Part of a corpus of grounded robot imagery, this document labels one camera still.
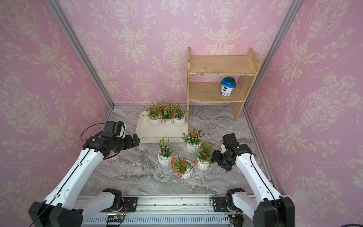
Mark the red flower pot front centre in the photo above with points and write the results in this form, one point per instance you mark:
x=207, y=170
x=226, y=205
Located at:
x=182, y=167

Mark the orange flower pot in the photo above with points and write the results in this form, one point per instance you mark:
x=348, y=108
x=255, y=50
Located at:
x=154, y=114
x=204, y=155

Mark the potted plant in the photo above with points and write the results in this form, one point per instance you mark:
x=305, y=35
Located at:
x=179, y=114

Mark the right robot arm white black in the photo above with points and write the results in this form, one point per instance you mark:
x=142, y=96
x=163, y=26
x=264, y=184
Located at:
x=269, y=208

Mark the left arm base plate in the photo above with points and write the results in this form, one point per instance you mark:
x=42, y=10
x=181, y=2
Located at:
x=130, y=203

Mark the pink flower pot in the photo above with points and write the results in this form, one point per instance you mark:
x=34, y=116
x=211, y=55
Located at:
x=193, y=138
x=167, y=113
x=165, y=154

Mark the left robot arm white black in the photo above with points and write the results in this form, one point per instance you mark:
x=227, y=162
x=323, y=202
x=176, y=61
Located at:
x=59, y=208

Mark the white plastic storage box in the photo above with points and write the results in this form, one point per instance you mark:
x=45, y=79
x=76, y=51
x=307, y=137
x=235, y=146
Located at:
x=151, y=134

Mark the wooden two-tier shelf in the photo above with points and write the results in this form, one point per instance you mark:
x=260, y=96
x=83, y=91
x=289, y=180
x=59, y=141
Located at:
x=205, y=73

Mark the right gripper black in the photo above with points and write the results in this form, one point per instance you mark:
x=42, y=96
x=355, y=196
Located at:
x=216, y=157

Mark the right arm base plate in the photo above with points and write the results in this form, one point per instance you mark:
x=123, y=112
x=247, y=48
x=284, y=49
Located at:
x=219, y=204

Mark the blue lidded white cup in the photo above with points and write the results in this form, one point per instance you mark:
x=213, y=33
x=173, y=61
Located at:
x=227, y=86

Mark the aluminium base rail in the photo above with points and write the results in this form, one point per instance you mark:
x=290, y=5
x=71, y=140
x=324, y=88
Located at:
x=170, y=211

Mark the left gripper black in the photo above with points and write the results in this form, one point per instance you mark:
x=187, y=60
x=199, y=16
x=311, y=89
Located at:
x=131, y=143

